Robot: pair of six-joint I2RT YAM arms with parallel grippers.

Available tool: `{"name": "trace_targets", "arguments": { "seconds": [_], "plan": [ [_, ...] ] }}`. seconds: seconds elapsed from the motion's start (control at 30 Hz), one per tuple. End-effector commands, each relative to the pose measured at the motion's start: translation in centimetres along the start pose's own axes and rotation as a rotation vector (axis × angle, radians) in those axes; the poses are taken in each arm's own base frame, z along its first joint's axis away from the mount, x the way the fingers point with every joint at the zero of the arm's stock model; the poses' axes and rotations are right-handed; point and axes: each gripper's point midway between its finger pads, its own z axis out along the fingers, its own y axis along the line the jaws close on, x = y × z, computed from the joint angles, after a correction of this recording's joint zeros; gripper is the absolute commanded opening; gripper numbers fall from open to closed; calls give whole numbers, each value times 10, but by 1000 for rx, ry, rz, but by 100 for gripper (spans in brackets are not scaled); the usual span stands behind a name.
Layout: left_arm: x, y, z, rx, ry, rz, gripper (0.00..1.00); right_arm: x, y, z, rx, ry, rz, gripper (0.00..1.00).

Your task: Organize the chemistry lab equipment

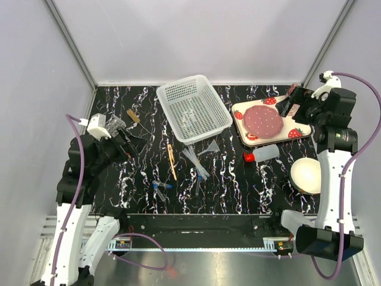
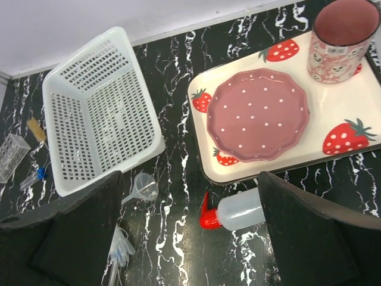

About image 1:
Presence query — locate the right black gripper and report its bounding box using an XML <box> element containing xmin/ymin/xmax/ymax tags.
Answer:
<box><xmin>275</xmin><ymin>85</ymin><xmax>328</xmax><ymax>128</ymax></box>

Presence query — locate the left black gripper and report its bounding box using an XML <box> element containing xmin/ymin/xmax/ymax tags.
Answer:
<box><xmin>91</xmin><ymin>125</ymin><xmax>148</xmax><ymax>173</ymax></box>

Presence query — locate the clear test tube rack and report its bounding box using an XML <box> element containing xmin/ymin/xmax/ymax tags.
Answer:
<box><xmin>105</xmin><ymin>114</ymin><xmax>126</xmax><ymax>137</ymax></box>

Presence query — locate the wooden test tube clamp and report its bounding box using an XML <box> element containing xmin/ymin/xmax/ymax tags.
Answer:
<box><xmin>167</xmin><ymin>144</ymin><xmax>177</xmax><ymax>181</ymax></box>

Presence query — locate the wash bottle red cap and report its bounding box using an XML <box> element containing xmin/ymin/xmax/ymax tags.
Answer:
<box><xmin>243</xmin><ymin>144</ymin><xmax>280</xmax><ymax>163</ymax></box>

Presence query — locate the bundle of plastic pipettes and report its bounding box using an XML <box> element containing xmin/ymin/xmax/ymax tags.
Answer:
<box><xmin>182</xmin><ymin>146</ymin><xmax>210</xmax><ymax>180</ymax></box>

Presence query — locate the blue cap test tube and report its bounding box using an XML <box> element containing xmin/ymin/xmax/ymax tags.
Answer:
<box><xmin>195</xmin><ymin>175</ymin><xmax>202</xmax><ymax>197</ymax></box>
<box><xmin>153</xmin><ymin>184</ymin><xmax>165</xmax><ymax>202</ymax></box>
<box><xmin>152</xmin><ymin>181</ymin><xmax>173</xmax><ymax>189</ymax></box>

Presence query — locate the clear plastic funnel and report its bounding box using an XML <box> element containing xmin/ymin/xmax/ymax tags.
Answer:
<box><xmin>197</xmin><ymin>140</ymin><xmax>220</xmax><ymax>156</ymax></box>

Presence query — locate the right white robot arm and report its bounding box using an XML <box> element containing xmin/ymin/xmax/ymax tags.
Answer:
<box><xmin>270</xmin><ymin>86</ymin><xmax>364</xmax><ymax>262</ymax></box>

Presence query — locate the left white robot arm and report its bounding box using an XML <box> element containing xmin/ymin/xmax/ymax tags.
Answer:
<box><xmin>34</xmin><ymin>129</ymin><xmax>147</xmax><ymax>285</ymax></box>

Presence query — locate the pink patterned mug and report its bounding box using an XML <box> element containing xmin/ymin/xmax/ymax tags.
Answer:
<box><xmin>287</xmin><ymin>83</ymin><xmax>299</xmax><ymax>96</ymax></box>

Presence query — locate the pink dotted plate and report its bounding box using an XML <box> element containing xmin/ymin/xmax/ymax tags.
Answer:
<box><xmin>242</xmin><ymin>105</ymin><xmax>284</xmax><ymax>139</ymax></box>

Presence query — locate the strawberry pattern tray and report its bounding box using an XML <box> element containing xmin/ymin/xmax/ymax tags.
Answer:
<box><xmin>232</xmin><ymin>95</ymin><xmax>312</xmax><ymax>147</ymax></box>

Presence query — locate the white plastic perforated basket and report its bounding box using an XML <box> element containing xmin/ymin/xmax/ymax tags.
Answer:
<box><xmin>157</xmin><ymin>74</ymin><xmax>233</xmax><ymax>145</ymax></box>

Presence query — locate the white bowl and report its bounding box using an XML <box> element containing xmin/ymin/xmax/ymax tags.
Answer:
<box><xmin>290</xmin><ymin>158</ymin><xmax>321</xmax><ymax>195</ymax></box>

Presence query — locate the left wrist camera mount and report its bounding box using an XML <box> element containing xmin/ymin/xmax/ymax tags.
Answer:
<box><xmin>79</xmin><ymin>113</ymin><xmax>111</xmax><ymax>141</ymax></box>

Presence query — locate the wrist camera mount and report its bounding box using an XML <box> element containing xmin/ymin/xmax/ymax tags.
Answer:
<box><xmin>79</xmin><ymin>113</ymin><xmax>111</xmax><ymax>141</ymax></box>
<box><xmin>311</xmin><ymin>70</ymin><xmax>342</xmax><ymax>101</ymax></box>

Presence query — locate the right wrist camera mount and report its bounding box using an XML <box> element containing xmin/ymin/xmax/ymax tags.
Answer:
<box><xmin>311</xmin><ymin>70</ymin><xmax>342</xmax><ymax>101</ymax></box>

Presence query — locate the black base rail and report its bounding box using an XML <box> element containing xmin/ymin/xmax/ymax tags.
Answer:
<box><xmin>118</xmin><ymin>214</ymin><xmax>290</xmax><ymax>252</ymax></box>

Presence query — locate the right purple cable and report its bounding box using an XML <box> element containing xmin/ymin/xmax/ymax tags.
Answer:
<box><xmin>311</xmin><ymin>71</ymin><xmax>381</xmax><ymax>279</ymax></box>

